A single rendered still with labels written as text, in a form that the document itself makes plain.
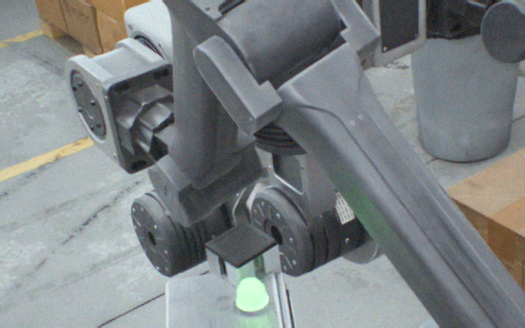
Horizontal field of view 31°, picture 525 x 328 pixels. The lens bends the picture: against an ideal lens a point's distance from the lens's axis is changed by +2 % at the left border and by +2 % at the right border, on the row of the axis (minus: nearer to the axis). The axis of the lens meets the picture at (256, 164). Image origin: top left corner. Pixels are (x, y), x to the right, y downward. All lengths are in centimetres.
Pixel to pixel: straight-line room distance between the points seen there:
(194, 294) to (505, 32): 62
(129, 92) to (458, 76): 245
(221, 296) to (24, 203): 304
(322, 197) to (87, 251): 215
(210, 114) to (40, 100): 375
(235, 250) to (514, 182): 81
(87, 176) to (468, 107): 153
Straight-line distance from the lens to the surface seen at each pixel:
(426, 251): 60
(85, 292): 323
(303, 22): 62
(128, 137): 105
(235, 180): 98
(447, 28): 133
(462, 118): 352
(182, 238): 180
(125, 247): 338
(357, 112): 61
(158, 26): 113
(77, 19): 460
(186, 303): 76
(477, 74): 342
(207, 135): 84
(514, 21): 122
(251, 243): 77
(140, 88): 106
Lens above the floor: 196
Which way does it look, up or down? 32 degrees down
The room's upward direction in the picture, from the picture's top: 8 degrees counter-clockwise
